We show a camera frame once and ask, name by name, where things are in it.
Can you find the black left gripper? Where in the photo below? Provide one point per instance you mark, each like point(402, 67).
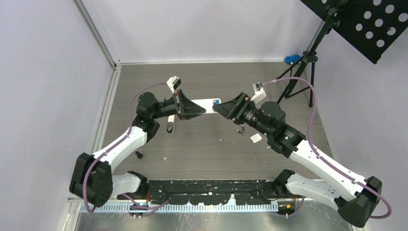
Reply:
point(187, 109)

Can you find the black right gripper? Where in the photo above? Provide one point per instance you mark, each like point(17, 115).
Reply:
point(229, 109)

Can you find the white remote control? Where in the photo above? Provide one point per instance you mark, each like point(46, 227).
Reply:
point(207, 104)

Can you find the white rectangular box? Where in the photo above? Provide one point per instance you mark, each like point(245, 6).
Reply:
point(170, 124)

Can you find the white battery cover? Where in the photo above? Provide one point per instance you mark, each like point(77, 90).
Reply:
point(256, 138)

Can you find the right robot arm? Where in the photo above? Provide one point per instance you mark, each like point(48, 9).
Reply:
point(352, 195)

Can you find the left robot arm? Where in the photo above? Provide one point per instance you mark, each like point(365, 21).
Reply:
point(92, 178)

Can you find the small black knob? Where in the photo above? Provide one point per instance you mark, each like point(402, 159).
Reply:
point(139, 155)

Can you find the blue toy car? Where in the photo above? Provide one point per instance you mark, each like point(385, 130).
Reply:
point(292, 59)

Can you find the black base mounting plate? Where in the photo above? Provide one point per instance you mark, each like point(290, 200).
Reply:
point(211, 192)

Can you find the black tripod stand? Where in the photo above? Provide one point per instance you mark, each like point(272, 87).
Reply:
point(310, 56)

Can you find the black perforated music stand tray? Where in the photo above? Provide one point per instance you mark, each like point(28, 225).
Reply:
point(370, 26)

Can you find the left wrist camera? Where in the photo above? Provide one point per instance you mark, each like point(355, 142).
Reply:
point(173, 83)

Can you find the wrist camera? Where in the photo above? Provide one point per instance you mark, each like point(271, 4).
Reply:
point(173, 83)
point(259, 93)

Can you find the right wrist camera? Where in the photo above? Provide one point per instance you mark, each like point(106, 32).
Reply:
point(259, 93)

